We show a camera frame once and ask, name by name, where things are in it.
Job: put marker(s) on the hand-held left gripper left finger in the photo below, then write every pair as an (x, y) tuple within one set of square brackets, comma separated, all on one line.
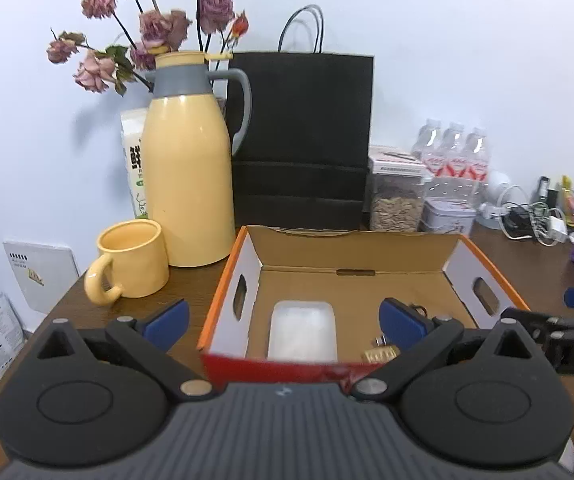
[(169, 317)]

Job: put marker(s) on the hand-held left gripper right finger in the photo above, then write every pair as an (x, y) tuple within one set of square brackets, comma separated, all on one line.
[(402, 322)]

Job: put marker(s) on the orange red cardboard box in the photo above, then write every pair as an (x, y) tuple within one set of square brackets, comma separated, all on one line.
[(347, 260)]

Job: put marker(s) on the brass padlock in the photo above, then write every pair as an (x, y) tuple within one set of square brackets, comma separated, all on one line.
[(379, 355)]

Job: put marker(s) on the yellow mug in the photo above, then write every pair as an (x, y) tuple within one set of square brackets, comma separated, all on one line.
[(132, 260)]

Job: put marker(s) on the white charger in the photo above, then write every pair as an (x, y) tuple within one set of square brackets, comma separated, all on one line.
[(559, 230)]

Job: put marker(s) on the white printed tin box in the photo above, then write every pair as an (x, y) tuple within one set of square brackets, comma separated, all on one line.
[(447, 220)]

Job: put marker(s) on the black upright device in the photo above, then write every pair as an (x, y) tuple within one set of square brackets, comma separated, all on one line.
[(547, 192)]

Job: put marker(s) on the clear seed container white lid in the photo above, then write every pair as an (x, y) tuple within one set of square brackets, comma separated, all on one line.
[(397, 205)]

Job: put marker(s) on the yellow thermos jug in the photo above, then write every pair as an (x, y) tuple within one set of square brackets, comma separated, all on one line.
[(187, 185)]

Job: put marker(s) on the white panel board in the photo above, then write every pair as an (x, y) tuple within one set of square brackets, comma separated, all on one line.
[(42, 270)]

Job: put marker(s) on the white round desk device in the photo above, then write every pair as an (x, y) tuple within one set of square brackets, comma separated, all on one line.
[(497, 182)]

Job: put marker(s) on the white green carton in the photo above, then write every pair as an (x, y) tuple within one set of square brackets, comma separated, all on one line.
[(134, 160)]

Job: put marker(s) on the black paper bag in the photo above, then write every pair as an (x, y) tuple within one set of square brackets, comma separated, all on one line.
[(302, 125)]

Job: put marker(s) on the dried pink rose bouquet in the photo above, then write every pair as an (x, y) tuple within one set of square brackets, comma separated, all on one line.
[(159, 25)]

